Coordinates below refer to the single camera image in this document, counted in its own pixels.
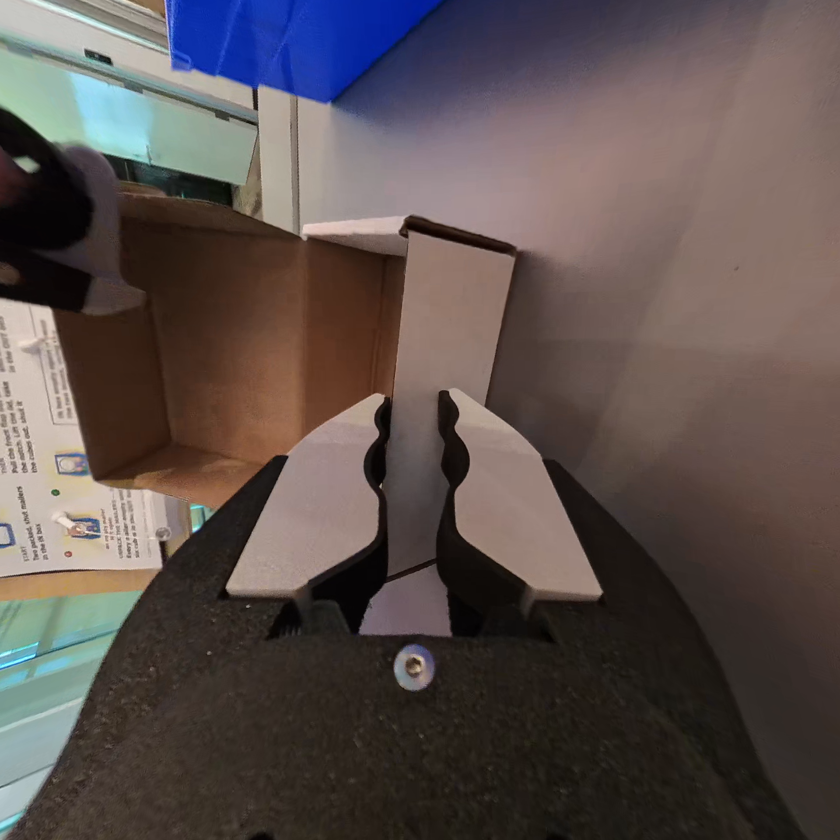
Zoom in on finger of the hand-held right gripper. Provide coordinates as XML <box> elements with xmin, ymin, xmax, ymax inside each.
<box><xmin>0</xmin><ymin>108</ymin><xmax>126</xmax><ymax>280</ymax></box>
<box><xmin>0</xmin><ymin>257</ymin><xmax>147</xmax><ymax>317</ymax></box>

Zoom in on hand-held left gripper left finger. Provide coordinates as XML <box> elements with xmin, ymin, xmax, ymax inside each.
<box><xmin>225</xmin><ymin>392</ymin><xmax>393</xmax><ymax>602</ymax></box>

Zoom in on printed instruction sheet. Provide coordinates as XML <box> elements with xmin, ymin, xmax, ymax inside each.
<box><xmin>0</xmin><ymin>298</ymin><xmax>173</xmax><ymax>580</ymax></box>

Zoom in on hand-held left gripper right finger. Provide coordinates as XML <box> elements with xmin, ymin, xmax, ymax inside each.
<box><xmin>436</xmin><ymin>388</ymin><xmax>605</xmax><ymax>603</ymax></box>

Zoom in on white cardboard mailer box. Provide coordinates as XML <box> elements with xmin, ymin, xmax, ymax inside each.
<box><xmin>51</xmin><ymin>184</ymin><xmax>518</xmax><ymax>581</ymax></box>

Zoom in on blue plastic bin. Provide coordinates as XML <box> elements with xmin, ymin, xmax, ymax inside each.
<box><xmin>164</xmin><ymin>0</ymin><xmax>448</xmax><ymax>104</ymax></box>

